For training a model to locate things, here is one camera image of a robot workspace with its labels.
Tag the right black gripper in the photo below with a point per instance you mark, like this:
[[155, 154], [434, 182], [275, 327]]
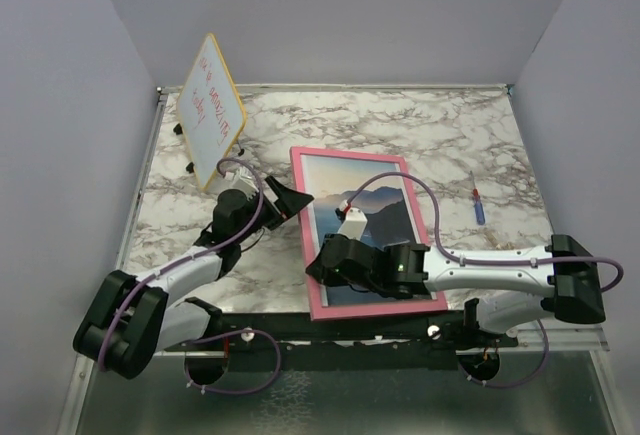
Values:
[[323, 273]]

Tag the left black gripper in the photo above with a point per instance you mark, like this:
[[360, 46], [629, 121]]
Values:
[[289, 201]]

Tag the pink picture frame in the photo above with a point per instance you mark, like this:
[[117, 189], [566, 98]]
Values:
[[310, 255]]

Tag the blue red screwdriver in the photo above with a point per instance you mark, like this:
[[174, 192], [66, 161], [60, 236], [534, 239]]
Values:
[[478, 204]]

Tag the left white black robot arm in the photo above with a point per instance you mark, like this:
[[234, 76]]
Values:
[[133, 316]]

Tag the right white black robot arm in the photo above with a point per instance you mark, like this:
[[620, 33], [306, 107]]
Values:
[[560, 280]]

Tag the small yellow-framed whiteboard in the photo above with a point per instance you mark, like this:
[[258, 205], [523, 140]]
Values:
[[210, 111]]

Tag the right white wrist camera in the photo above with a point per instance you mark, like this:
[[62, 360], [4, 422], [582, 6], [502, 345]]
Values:
[[353, 221]]

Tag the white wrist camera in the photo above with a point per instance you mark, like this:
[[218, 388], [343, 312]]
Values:
[[353, 221], [244, 181]]

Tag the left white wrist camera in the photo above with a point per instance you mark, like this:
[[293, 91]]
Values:
[[244, 181]]

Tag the landscape photo in frame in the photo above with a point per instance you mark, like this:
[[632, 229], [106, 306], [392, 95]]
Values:
[[350, 190]]

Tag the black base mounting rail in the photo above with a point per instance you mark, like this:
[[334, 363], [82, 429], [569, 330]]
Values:
[[419, 340]]

